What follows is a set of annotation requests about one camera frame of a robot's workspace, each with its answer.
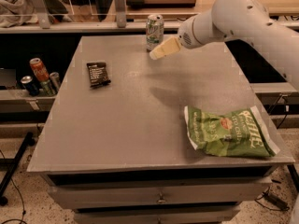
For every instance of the red soda can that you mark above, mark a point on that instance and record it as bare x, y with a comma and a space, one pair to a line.
39, 69

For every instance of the grey drawer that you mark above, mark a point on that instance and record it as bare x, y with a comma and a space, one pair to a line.
179, 215
211, 190

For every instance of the green kettle chips bag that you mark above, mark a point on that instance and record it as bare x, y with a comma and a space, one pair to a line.
240, 133

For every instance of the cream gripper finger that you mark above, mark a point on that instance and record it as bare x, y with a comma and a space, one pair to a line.
167, 47

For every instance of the green soda can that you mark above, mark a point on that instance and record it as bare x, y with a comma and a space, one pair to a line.
47, 88

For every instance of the black power adapter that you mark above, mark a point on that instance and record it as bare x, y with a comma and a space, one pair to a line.
275, 200

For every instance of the grey side shelf tray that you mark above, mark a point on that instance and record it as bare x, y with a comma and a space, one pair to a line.
22, 101

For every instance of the lower grey drawer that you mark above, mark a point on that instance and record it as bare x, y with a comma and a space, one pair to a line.
179, 215

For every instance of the upper grey drawer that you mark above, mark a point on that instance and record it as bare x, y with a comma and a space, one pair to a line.
211, 190

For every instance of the green white 7up can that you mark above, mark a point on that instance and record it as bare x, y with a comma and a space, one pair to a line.
154, 31

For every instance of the grey crumpled cloth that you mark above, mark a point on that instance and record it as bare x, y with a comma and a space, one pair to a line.
15, 12

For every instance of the metal rail bracket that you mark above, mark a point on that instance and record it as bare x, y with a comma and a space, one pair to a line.
42, 13
120, 13

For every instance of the left metal rail bracket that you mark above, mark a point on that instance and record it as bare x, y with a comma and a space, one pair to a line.
42, 13

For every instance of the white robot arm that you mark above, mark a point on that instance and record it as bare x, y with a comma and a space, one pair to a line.
246, 20

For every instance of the black snack packet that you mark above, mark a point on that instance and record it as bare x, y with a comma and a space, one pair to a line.
98, 74

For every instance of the dark blue soda can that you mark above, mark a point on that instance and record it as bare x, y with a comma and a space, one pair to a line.
30, 86

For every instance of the black stand leg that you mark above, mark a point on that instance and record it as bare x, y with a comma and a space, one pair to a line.
9, 165

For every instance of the middle metal rail bracket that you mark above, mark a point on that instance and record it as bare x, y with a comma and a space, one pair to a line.
120, 13

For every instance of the silver soda can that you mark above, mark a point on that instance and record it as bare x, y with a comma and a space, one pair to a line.
55, 79

